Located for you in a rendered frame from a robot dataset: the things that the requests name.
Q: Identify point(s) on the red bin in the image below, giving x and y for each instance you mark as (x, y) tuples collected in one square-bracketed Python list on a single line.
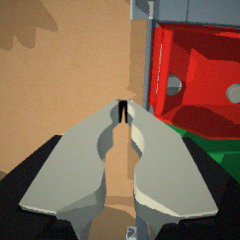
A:
[(207, 65)]

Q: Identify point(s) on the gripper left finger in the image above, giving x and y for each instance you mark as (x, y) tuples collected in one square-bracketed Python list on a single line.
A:
[(62, 179)]

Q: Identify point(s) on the green bin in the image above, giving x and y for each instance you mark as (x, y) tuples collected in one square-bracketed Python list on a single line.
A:
[(224, 152)]

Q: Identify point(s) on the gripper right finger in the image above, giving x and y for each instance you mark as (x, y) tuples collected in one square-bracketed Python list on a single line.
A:
[(176, 181)]

